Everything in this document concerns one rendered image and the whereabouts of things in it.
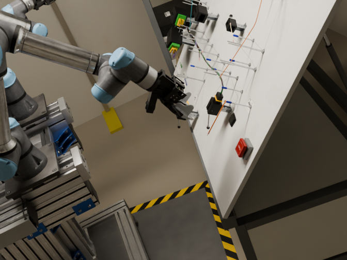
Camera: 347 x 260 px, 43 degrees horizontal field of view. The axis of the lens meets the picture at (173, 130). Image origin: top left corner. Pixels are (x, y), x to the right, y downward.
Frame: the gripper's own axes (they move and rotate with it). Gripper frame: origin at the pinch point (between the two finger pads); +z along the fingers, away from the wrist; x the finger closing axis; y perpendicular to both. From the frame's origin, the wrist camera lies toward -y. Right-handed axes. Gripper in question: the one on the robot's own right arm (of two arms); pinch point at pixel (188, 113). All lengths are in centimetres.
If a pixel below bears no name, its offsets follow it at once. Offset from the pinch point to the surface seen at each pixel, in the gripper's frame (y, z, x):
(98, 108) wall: -161, 80, 207
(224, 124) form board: 0.6, 22.4, 9.2
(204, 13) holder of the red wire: 14, 7, 62
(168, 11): -17, 22, 125
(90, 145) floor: -168, 78, 161
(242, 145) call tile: 10.0, 14.2, -15.0
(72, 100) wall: -167, 55, 204
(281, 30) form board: 42.0, 3.1, 7.5
